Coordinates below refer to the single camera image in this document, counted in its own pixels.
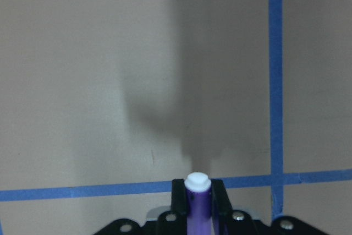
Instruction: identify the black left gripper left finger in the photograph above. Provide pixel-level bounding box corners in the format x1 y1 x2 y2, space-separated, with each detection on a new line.
170 179 189 216

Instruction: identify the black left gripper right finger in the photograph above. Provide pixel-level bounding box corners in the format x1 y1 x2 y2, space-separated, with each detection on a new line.
211 179 232 235

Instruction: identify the purple pen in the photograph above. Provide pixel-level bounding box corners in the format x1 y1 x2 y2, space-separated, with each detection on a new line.
184 172 212 235

